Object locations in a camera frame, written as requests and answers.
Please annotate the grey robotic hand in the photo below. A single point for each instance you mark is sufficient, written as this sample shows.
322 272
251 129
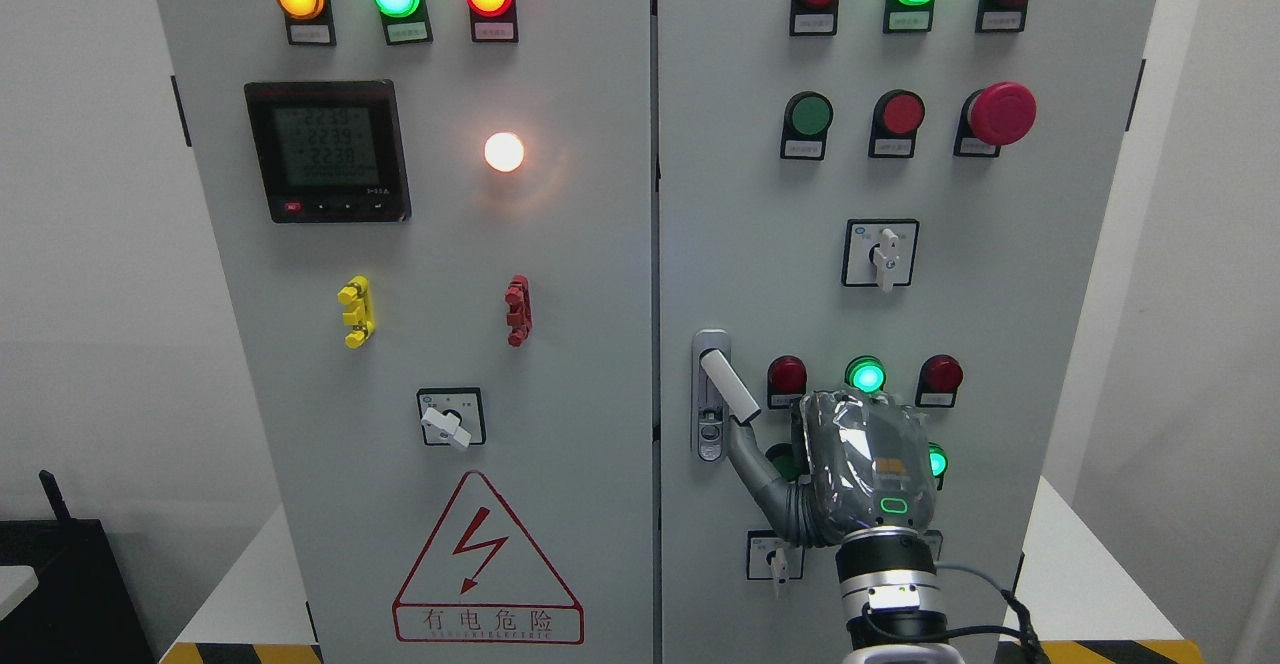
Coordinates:
869 465

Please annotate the silver door handle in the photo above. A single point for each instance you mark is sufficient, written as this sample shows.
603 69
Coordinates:
720 401

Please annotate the grey right cabinet door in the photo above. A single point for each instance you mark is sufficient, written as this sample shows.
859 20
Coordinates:
753 245

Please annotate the grey cabinet door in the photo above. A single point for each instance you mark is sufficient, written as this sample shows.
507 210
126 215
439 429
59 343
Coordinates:
568 415
753 245

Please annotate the grey left cabinet door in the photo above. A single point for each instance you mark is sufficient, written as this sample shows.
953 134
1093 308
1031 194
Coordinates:
568 415

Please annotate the green push button lower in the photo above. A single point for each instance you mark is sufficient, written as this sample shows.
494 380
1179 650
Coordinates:
782 457

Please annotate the green push button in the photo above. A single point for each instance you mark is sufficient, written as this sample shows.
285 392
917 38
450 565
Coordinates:
806 121
782 457

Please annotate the green lit button lower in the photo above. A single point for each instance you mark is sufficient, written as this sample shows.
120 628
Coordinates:
939 464

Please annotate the green lit indicator middle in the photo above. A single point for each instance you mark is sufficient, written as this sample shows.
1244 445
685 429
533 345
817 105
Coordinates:
865 373

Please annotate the dark red indicator middle left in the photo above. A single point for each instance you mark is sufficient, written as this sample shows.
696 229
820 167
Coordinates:
785 381

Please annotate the dark red indicator middle right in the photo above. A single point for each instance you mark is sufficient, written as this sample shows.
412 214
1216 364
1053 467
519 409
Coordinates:
938 382

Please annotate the red push button upper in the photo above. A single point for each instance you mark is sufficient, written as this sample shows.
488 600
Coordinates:
895 122

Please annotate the green push button upper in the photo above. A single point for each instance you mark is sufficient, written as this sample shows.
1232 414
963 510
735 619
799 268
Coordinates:
806 121

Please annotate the red emergency stop button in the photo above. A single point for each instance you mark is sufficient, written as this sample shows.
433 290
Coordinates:
998 115

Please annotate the red electric warning sticker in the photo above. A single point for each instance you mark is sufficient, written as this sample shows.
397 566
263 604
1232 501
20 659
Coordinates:
481 578

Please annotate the white lit indicator light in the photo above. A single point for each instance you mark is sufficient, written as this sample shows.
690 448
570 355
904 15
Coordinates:
504 151

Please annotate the red lit indicator light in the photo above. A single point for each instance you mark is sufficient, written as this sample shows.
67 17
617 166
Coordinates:
493 21

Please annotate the black digital power meter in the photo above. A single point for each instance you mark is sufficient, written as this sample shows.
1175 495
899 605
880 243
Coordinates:
329 151

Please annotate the green indicator light top left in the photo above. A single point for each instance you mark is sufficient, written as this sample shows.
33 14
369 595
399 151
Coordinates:
404 21

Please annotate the orange indicator light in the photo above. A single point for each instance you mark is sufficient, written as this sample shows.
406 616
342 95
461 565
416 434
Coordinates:
308 22

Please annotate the black box at left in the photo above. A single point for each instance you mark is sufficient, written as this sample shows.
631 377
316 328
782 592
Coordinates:
80 611

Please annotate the black selector switch bottom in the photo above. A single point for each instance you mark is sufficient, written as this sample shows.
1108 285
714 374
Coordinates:
935 539

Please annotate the white selector switch bottom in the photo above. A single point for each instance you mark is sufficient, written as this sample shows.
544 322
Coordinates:
770 558

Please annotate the white rotary selector switch upper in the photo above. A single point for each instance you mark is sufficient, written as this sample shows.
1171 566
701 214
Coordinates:
879 253

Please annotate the left door rotary switch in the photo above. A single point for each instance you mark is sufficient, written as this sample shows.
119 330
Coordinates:
452 417

